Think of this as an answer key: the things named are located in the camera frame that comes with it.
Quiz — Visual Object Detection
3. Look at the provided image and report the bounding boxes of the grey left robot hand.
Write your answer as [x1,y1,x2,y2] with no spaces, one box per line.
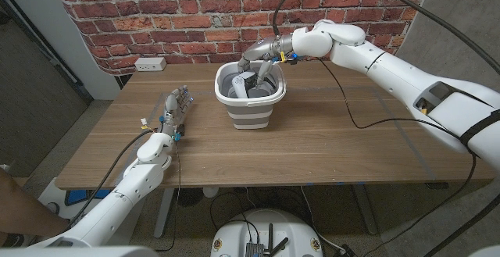
[159,84,195,141]

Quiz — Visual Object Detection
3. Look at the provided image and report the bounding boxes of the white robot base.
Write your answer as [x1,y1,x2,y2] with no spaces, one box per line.
[210,209,324,257]

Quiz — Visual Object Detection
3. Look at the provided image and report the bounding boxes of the person's bare leg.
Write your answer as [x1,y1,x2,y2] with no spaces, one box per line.
[0,169,71,246]

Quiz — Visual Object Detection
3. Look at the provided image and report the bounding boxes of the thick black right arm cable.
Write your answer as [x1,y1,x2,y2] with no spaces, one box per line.
[272,0,500,74]

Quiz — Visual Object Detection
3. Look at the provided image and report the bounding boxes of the red brick printed backdrop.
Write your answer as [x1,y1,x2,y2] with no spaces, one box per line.
[50,0,437,77]

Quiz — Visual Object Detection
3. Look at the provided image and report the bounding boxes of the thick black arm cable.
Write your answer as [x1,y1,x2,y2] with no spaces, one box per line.
[272,0,500,74]
[68,128,155,229]

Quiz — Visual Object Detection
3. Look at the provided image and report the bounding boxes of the white black PS5 controller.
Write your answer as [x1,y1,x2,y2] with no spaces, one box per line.
[230,71,259,99]

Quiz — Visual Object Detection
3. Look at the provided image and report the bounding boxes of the thin black hand cable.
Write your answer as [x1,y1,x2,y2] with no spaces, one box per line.
[155,141,183,252]
[318,57,478,257]

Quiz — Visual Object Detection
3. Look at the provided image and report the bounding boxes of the white blue floor object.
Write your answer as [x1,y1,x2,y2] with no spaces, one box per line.
[37,177,118,215]

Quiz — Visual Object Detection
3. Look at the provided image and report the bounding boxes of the white table leg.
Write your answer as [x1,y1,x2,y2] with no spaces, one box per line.
[153,187,176,238]

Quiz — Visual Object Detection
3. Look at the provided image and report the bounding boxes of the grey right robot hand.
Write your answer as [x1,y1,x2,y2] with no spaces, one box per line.
[237,34,294,88]

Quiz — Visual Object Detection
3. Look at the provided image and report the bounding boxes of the white grey collapsible bucket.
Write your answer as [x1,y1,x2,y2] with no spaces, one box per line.
[214,59,288,130]

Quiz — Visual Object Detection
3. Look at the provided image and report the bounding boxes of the black antenna pair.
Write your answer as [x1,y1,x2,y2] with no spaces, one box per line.
[267,223,290,257]

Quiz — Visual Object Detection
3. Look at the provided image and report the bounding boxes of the thin black left hand cable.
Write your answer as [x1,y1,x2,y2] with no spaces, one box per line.
[155,141,183,252]

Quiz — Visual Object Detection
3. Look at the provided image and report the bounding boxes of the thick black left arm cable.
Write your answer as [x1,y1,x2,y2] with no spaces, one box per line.
[68,128,155,229]

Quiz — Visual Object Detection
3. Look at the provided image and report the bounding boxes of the thin black right hand cable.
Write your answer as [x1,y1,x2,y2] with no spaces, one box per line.
[318,57,478,257]

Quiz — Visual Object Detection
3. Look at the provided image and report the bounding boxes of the grey table leg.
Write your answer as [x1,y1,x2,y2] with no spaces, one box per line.
[353,184,379,237]

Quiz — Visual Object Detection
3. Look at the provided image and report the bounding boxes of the white power outlet box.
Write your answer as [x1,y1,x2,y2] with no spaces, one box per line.
[134,56,167,73]

